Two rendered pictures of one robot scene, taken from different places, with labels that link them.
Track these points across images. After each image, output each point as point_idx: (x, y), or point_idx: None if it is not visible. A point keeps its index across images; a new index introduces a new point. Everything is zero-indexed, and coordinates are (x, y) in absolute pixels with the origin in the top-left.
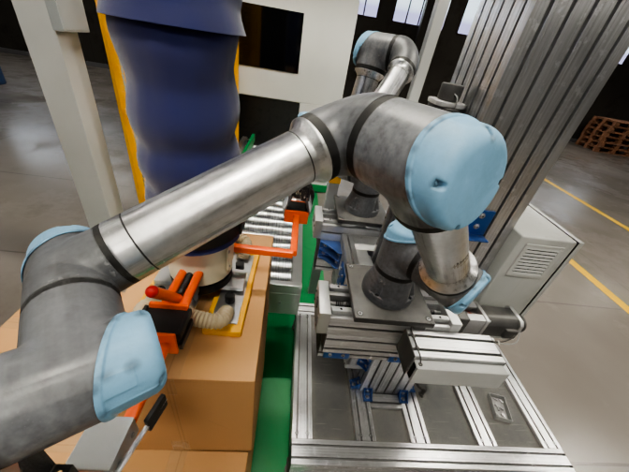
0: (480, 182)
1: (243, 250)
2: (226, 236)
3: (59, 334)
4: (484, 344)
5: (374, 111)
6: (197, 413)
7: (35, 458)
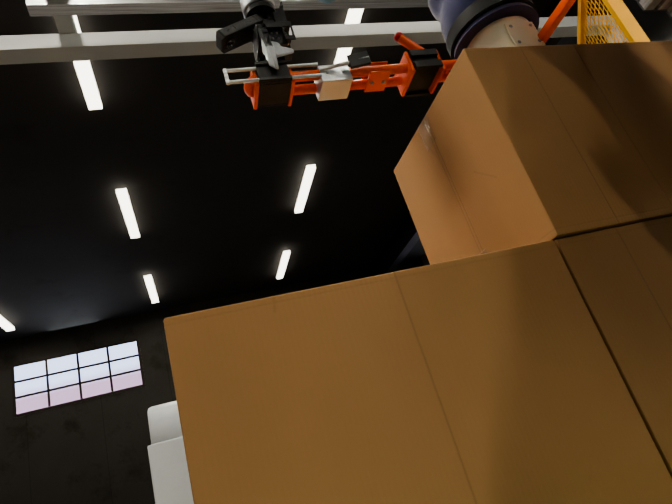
0: None
1: (545, 26)
2: (483, 1)
3: None
4: None
5: None
6: (460, 163)
7: (281, 14)
